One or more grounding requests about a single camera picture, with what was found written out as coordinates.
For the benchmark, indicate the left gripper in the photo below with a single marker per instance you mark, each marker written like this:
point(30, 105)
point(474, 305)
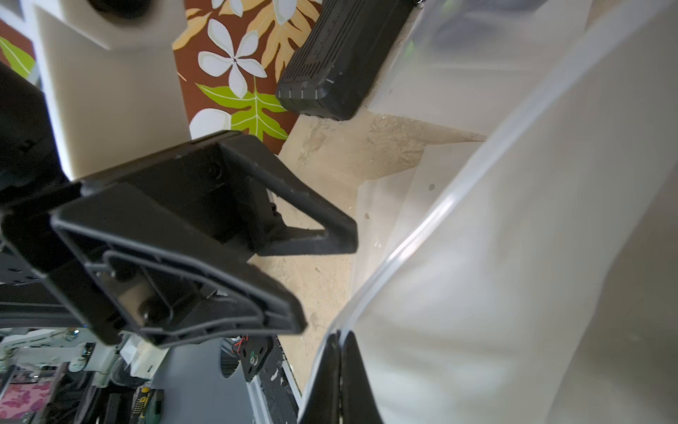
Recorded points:
point(139, 248)

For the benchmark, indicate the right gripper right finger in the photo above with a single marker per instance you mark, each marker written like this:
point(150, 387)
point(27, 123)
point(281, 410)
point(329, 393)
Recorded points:
point(357, 400)

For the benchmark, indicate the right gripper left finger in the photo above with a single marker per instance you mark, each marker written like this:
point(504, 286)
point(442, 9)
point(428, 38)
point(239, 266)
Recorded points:
point(323, 400)

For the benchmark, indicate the clear zip-top bag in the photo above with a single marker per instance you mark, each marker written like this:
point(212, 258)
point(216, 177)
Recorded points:
point(541, 285)
point(467, 64)

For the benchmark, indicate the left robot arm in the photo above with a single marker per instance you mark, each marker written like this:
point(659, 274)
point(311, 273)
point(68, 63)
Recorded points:
point(29, 159)

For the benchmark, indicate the black tool case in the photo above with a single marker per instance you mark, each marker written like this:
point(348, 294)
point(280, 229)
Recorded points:
point(333, 71)

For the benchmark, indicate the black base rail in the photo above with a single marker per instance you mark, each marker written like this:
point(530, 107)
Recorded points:
point(272, 388)

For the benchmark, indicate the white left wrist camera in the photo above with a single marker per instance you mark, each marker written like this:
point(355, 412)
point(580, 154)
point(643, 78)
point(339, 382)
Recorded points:
point(111, 84)

